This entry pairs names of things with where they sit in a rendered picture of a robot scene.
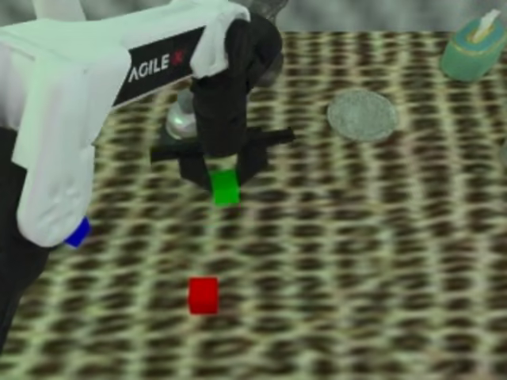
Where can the green cube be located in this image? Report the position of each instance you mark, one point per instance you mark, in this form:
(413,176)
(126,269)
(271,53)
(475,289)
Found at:
(225,188)

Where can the red cube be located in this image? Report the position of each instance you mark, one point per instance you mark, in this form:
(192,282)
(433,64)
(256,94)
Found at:
(203,295)

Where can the blue cube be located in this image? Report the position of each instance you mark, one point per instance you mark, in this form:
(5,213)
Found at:
(78,234)

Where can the grey round plate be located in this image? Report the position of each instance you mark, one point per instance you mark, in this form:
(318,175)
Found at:
(362,115)

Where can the teal tissue box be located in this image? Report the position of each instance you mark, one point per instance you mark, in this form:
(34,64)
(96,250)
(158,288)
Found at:
(471,49)

